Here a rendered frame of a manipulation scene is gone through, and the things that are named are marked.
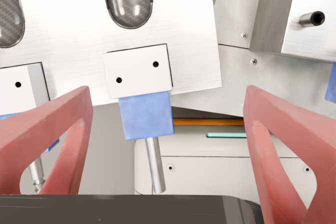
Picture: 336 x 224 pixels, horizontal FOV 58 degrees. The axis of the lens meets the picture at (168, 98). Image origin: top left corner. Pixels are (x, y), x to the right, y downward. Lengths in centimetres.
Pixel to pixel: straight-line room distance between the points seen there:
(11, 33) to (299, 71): 28
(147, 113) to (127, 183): 100
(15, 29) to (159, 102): 14
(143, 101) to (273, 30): 12
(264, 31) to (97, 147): 100
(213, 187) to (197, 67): 71
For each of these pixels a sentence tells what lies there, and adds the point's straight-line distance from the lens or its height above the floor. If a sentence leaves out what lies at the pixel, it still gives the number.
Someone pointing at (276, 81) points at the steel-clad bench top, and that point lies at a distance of 34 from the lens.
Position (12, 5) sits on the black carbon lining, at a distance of 30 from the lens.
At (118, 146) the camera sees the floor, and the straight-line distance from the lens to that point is 120.
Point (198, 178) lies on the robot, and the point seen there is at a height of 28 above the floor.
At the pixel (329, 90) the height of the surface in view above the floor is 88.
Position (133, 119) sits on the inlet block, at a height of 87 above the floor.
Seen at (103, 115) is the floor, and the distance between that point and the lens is 117.
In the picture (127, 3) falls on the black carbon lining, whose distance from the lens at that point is 27.
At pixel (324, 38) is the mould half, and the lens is 25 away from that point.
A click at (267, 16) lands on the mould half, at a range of 29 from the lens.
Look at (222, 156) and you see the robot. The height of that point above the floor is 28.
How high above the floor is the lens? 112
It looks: 80 degrees down
